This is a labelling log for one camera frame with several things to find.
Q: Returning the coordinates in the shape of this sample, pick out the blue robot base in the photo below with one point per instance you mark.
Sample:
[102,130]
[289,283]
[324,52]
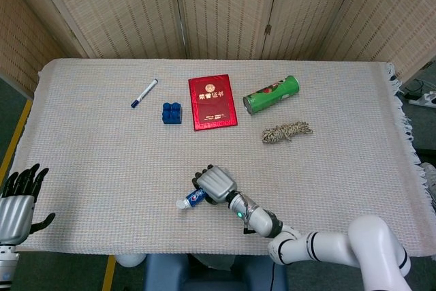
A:
[163,274]

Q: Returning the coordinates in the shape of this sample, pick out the blue white toothpaste tube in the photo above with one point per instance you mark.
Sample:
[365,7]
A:
[194,198]

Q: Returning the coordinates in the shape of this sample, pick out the blue plastic building block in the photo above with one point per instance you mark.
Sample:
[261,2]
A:
[171,114]

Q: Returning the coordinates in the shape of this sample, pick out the red certificate booklet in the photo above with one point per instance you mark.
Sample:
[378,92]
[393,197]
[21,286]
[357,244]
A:
[213,103]

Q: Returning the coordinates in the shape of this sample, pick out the metal screen hinge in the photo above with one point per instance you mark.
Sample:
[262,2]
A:
[268,29]

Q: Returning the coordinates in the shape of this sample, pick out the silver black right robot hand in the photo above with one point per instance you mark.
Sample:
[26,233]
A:
[218,183]

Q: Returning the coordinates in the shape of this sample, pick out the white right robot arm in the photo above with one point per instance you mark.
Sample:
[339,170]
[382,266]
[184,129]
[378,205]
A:
[368,243]

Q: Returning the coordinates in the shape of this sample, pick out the beige woven folding screen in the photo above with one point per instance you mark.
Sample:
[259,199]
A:
[119,8]

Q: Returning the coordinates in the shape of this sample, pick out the white woven tablecloth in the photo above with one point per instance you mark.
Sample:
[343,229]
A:
[102,168]

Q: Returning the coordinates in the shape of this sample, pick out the green cylindrical chip can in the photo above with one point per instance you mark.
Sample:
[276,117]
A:
[272,95]

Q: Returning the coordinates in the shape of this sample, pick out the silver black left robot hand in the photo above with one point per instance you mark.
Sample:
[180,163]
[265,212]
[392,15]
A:
[13,212]

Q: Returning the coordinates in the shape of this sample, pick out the blue white marker pen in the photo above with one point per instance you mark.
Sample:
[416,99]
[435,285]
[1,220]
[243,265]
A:
[144,93]

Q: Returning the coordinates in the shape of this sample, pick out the white power strip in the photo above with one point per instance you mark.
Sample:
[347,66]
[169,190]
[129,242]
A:
[424,99]

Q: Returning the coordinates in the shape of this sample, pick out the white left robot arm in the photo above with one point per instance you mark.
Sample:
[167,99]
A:
[7,263]

